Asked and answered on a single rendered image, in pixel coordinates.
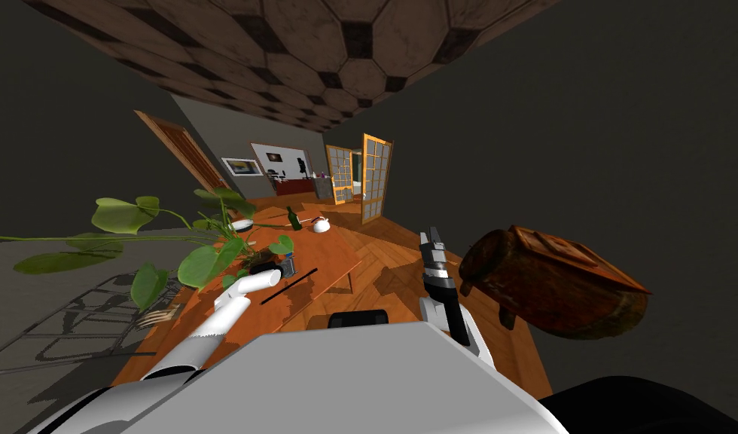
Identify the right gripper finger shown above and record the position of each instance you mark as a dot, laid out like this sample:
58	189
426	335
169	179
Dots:
424	239
435	236

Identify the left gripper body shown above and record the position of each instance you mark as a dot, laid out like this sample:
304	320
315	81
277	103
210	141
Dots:
288	267

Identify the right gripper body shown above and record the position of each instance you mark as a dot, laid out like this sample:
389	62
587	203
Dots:
434	262

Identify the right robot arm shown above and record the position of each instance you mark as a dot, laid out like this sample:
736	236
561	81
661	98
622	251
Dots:
450	313

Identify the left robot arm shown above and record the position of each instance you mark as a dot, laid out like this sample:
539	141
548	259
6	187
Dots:
224	316

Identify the thin black stick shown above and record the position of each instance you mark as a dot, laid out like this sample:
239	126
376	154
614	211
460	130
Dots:
287	287

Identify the brown wooden table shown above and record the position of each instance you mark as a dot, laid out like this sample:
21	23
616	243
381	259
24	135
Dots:
327	253

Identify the dark green bottle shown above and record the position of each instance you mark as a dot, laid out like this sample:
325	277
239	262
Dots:
294	220

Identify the white teapot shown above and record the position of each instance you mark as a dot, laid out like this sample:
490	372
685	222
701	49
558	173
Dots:
321	226

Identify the white bowl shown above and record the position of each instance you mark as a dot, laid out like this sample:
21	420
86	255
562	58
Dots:
242	225

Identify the orange glazed door leaf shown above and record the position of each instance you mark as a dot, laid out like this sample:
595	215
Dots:
376	178
341	175

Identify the red low cabinet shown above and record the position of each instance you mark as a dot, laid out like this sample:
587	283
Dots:
295	186

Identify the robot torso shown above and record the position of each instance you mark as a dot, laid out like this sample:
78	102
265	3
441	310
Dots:
345	380

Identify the pale fork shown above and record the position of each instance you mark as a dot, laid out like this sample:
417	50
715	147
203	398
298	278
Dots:
159	316

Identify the brown wooden door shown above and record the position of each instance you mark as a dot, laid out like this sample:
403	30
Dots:
185	154

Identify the green leafy potted plant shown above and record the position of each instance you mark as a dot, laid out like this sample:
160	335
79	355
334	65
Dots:
119	214

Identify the white framed wall picture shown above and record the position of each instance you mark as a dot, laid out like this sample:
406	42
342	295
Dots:
242	167

